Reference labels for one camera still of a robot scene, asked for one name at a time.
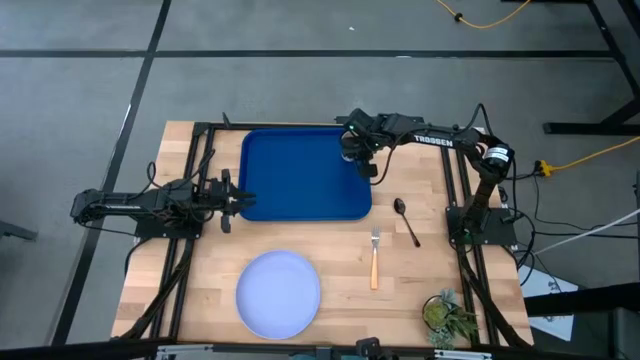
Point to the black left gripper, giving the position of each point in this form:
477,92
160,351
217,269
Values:
217,197

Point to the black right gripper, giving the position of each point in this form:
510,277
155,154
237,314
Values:
360,145

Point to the black spoon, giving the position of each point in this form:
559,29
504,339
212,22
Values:
400,206

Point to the lilac round plate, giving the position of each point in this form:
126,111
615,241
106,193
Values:
277,295

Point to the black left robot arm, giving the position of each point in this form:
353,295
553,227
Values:
120,202

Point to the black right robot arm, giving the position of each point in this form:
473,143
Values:
435,141

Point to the blue plastic tray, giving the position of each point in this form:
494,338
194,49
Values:
300,175

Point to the small black device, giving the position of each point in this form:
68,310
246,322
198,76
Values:
370,346

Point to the potted succulent plant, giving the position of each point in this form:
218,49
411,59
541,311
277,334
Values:
445,320

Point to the black bar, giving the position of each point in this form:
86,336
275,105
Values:
75,350

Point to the white paper sheet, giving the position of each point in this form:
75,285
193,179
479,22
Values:
540,287

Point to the grey furniture leg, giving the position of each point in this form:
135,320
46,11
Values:
15,231

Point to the black table stand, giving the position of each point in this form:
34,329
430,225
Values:
590,128

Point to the black beam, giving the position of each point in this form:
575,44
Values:
590,299

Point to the black aluminium table frame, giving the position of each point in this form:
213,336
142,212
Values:
280,125

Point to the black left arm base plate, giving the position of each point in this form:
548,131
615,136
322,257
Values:
165,231

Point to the silver bracket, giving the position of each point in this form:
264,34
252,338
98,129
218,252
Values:
462,355
185,348

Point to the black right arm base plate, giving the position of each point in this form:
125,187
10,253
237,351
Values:
500,232

